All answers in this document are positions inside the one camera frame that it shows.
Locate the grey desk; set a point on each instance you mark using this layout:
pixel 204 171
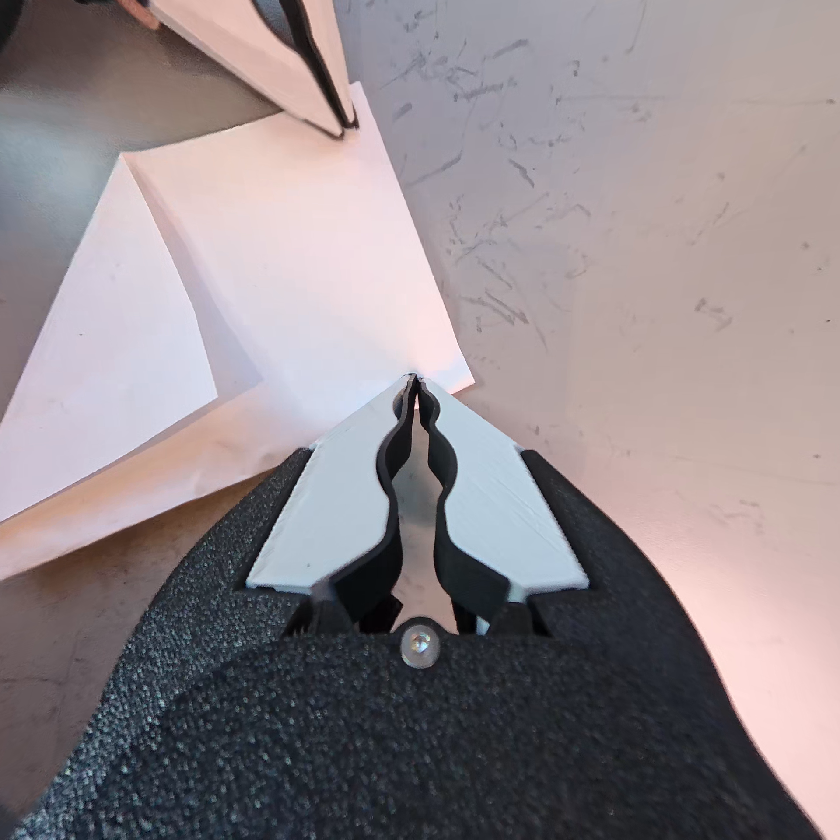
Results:
pixel 656 262

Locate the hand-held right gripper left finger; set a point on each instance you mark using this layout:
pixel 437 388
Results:
pixel 328 512

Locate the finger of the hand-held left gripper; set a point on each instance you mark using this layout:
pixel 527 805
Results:
pixel 325 39
pixel 249 46

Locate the white paper sheet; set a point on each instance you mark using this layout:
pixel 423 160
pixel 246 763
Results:
pixel 295 262

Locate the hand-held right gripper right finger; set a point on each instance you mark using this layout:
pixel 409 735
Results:
pixel 512 512

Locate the person's left hand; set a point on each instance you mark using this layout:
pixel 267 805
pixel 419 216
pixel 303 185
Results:
pixel 141 13

